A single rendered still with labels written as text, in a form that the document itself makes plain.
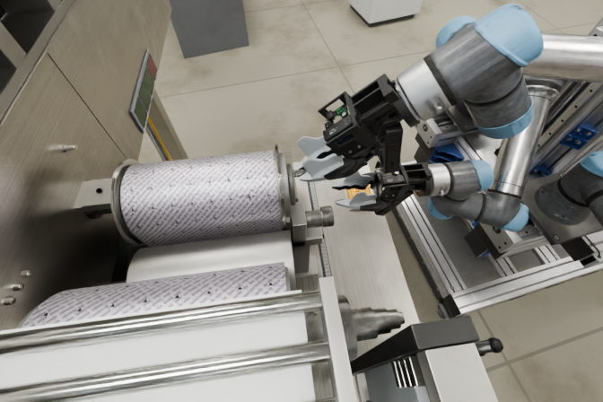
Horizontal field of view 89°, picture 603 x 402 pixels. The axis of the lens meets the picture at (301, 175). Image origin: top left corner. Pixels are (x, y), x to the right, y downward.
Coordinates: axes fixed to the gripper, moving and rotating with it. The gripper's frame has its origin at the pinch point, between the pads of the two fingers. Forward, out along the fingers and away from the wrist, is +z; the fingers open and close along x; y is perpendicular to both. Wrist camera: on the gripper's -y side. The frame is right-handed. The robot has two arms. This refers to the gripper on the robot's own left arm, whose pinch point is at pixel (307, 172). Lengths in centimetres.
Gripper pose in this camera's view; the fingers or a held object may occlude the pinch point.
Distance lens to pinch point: 53.5
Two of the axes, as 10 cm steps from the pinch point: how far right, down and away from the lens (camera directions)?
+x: 1.3, 8.1, -5.7
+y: -6.4, -3.7, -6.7
